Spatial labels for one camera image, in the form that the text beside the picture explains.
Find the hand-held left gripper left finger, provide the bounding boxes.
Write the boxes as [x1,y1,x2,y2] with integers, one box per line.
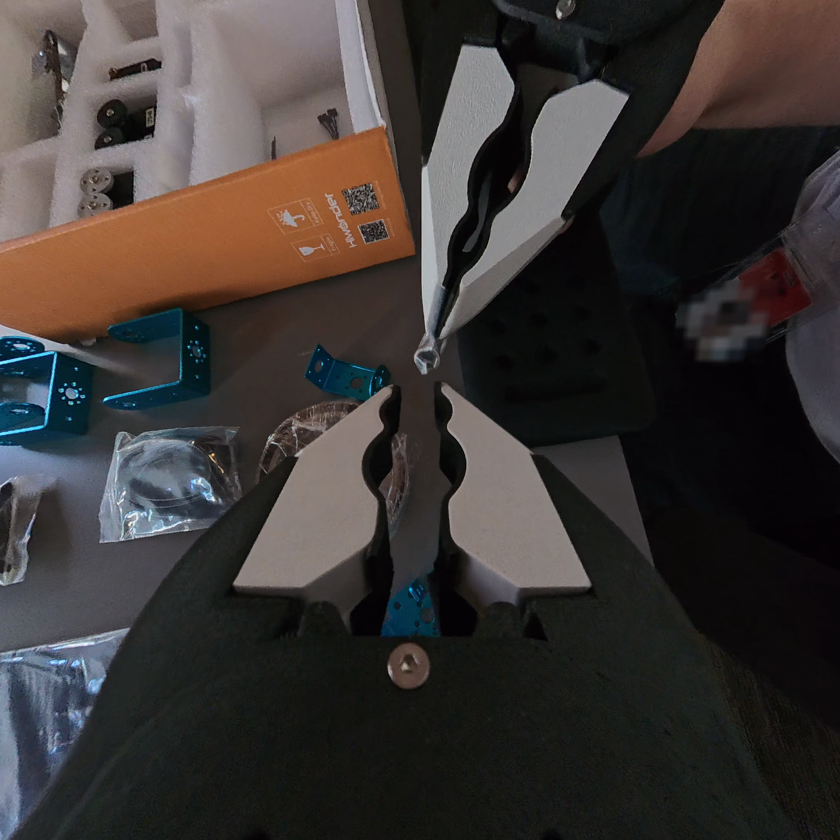
[231,385,403,618]

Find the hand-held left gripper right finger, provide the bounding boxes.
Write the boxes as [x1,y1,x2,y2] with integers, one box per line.
[434,382,596,611]

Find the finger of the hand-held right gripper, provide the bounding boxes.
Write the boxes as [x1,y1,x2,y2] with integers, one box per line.
[420,42,522,336]
[433,77,633,341]

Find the small clear plastic bag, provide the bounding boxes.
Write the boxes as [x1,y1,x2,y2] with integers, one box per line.
[413,331,448,376]
[34,28,78,126]

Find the orange cardboard box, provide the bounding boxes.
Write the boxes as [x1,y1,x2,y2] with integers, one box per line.
[0,0,416,345]

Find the person's right forearm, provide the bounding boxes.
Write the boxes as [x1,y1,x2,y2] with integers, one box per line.
[635,0,840,158]

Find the plastic-wrapped round disc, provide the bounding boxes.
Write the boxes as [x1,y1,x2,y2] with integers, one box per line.
[255,399,413,526]

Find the black perforated panel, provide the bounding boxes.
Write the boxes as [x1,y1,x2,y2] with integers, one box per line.
[453,210,657,447]

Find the white foam insert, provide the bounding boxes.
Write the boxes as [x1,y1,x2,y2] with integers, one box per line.
[0,0,385,227]

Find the clear bag of black parts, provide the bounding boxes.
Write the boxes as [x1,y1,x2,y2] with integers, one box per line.
[0,476,58,587]

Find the large clear bag black item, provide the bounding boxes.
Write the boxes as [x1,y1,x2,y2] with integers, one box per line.
[0,626,132,834]

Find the black servo with silver horn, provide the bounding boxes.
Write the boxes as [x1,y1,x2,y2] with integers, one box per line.
[80,169,135,198]
[77,190,132,217]

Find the black cable bundle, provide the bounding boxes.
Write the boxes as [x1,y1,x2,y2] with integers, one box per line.
[269,108,339,161]

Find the clear bag with black cable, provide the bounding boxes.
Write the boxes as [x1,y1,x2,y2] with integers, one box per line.
[98,425,242,544]

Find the small blue angled bracket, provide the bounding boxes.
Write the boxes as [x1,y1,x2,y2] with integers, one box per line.
[304,343,392,396]

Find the blue metal U bracket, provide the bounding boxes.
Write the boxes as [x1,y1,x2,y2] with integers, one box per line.
[103,308,213,412]

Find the blue double metal bracket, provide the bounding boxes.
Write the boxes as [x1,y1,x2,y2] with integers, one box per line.
[0,335,94,448]

